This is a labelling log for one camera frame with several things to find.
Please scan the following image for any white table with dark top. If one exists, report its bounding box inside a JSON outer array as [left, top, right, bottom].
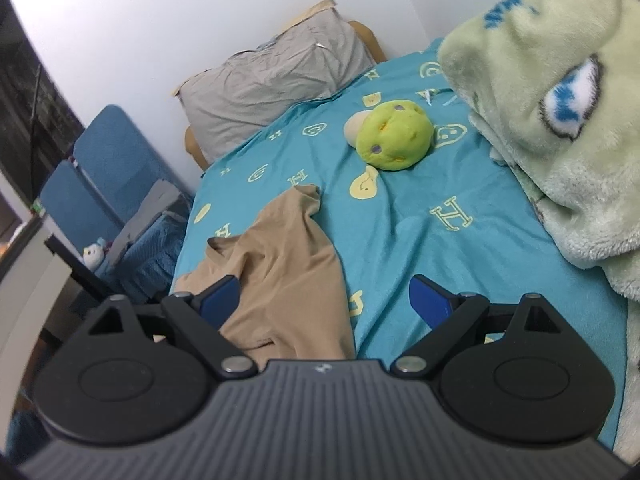
[[0, 170, 121, 391]]

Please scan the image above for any teal printed bed sheet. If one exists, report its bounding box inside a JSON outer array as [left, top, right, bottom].
[[169, 39, 628, 453]]

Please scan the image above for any grey pillow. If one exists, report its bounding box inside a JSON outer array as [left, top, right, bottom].
[[179, 7, 376, 163]]

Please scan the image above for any small white plush toy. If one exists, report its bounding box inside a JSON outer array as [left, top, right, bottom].
[[82, 237, 108, 268]]

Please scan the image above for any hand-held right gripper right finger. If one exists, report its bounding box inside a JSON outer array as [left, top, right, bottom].
[[391, 274, 577, 379]]

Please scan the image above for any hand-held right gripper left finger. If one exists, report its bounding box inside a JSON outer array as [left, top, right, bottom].
[[70, 275, 258, 380]]

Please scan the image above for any dark barred window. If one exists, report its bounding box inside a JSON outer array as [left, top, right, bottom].
[[0, 0, 86, 196]]

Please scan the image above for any blue covered chair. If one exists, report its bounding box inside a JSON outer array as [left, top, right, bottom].
[[40, 160, 126, 281], [74, 105, 197, 301]]

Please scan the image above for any green plush toy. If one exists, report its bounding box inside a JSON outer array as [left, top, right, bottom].
[[344, 100, 435, 172]]

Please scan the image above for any tan printed shirt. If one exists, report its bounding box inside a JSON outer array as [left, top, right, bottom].
[[170, 184, 358, 361]]

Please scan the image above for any pale green fleece blanket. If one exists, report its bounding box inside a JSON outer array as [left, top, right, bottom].
[[437, 0, 640, 463]]

